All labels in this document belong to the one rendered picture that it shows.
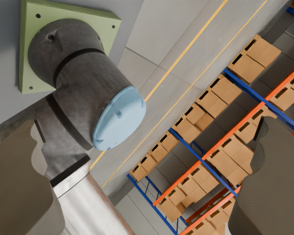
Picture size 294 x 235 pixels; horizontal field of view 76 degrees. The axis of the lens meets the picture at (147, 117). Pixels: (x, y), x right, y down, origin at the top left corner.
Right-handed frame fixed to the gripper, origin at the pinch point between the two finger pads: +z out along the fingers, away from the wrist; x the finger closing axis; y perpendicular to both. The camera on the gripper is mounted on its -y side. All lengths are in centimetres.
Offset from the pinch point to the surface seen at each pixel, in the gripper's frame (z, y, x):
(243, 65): 580, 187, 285
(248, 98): 623, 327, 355
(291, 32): 688, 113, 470
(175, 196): 418, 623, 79
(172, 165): 577, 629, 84
